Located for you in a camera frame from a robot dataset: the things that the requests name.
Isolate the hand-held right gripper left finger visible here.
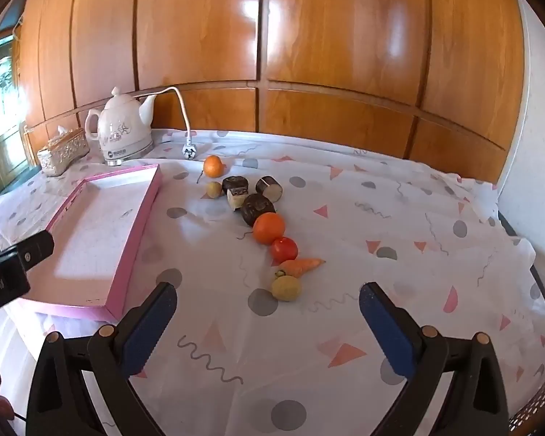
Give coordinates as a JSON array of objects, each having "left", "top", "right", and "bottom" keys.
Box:
[{"left": 26, "top": 282, "right": 179, "bottom": 436}]

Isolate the white power cord with plug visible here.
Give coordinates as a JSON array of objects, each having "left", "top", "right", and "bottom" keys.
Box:
[{"left": 134, "top": 86, "right": 197, "bottom": 161}]

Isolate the red tomato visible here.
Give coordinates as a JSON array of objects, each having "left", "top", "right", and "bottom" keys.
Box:
[{"left": 271, "top": 237, "right": 299, "bottom": 265}]

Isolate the pink shallow box tray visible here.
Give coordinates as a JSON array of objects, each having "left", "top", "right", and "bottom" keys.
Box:
[{"left": 18, "top": 163, "right": 163, "bottom": 322}]

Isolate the glass door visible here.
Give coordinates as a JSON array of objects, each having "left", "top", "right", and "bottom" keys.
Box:
[{"left": 0, "top": 32, "right": 32, "bottom": 196}]

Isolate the round chocolate cake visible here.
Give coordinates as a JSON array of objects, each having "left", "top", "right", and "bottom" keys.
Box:
[{"left": 241, "top": 193, "right": 277, "bottom": 227}]

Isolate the ornate beige tissue box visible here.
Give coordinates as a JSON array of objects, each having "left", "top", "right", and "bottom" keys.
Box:
[{"left": 37, "top": 126, "right": 90, "bottom": 177}]

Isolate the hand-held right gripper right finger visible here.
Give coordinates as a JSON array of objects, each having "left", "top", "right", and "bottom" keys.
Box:
[{"left": 359, "top": 282, "right": 510, "bottom": 436}]

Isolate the white patterned tablecloth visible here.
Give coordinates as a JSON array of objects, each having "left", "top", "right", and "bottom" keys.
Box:
[{"left": 0, "top": 128, "right": 545, "bottom": 436}]

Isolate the white ceramic electric kettle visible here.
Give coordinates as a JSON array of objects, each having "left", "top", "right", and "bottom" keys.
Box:
[{"left": 85, "top": 86, "right": 157, "bottom": 166}]

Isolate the small orange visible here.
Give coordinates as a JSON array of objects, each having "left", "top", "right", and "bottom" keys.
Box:
[{"left": 203, "top": 155, "right": 224, "bottom": 178}]

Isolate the large orange with stem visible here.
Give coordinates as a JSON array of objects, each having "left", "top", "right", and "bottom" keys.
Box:
[{"left": 253, "top": 212, "right": 286, "bottom": 245}]

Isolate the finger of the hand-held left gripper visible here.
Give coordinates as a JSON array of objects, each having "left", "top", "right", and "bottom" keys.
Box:
[{"left": 16, "top": 231, "right": 55, "bottom": 270}]

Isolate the wooden panelled cabinet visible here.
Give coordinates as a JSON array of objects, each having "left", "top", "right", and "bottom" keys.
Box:
[{"left": 9, "top": 0, "right": 528, "bottom": 182}]

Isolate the dark brown vegetable chunk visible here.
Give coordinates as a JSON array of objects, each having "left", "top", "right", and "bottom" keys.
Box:
[{"left": 222, "top": 175, "right": 249, "bottom": 196}]

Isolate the orange carrot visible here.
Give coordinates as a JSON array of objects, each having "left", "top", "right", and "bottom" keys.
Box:
[{"left": 278, "top": 258, "right": 326, "bottom": 279}]

